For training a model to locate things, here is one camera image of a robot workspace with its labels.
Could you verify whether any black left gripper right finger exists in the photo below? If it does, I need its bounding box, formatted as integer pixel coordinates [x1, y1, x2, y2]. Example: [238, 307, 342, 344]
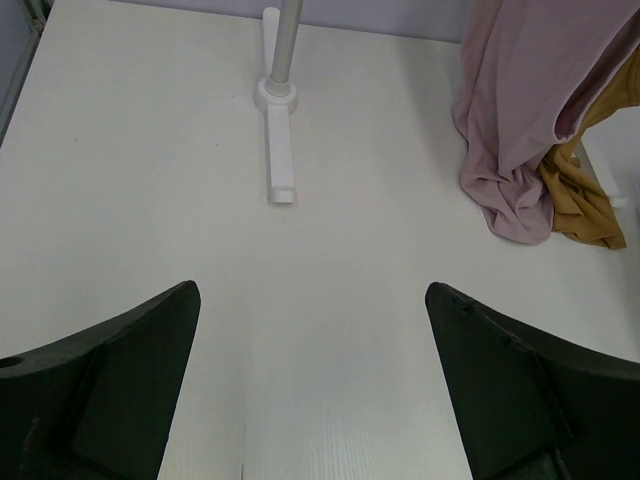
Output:
[425, 283, 639, 479]

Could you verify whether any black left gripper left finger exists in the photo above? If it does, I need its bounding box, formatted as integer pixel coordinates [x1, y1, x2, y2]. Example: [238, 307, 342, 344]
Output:
[1, 280, 201, 479]

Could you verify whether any pink mauve tank top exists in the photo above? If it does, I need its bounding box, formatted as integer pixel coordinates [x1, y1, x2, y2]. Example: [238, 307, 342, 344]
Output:
[453, 1, 639, 245]

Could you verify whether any mustard brown tank top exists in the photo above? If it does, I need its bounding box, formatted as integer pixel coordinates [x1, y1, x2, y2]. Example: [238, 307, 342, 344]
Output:
[538, 51, 639, 250]

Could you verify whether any white silver clothes rack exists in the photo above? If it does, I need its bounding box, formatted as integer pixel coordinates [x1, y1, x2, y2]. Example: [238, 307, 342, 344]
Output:
[253, 0, 629, 209]

